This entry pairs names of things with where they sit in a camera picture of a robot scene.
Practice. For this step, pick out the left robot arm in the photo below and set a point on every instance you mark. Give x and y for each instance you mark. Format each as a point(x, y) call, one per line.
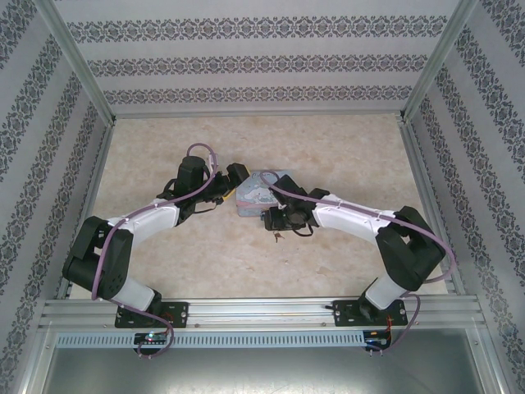
point(160, 218)

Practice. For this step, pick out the light blue zipper pouch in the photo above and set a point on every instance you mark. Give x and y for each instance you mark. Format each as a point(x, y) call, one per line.
point(254, 197)

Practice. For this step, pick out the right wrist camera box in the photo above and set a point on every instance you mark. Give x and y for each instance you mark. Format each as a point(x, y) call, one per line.
point(281, 205)

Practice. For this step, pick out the grey metal panel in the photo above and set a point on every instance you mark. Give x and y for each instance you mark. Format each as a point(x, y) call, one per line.
point(262, 369)

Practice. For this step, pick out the short aluminium frame rail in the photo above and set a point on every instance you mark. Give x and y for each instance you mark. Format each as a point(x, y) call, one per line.
point(254, 113)

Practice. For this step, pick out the small controller board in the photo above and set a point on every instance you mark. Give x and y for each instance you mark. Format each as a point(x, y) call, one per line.
point(377, 336)
point(149, 337)

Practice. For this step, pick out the aluminium mounting rail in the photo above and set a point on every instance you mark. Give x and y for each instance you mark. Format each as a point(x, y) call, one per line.
point(262, 308)

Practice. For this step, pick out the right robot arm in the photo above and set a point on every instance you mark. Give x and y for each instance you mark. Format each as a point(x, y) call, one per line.
point(348, 222)

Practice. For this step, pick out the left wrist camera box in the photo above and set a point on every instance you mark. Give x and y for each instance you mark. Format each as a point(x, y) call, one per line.
point(213, 161)

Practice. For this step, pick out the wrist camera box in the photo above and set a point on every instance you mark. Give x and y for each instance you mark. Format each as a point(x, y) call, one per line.
point(281, 205)
point(213, 161)

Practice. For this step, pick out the aluminium frame post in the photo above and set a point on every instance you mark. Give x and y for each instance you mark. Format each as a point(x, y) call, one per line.
point(74, 57)
point(439, 57)

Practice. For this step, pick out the aluminium side frame rail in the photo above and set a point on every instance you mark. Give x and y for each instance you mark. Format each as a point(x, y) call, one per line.
point(418, 164)
point(100, 164)

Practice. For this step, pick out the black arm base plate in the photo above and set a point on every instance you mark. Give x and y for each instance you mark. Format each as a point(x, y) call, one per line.
point(180, 314)
point(342, 314)

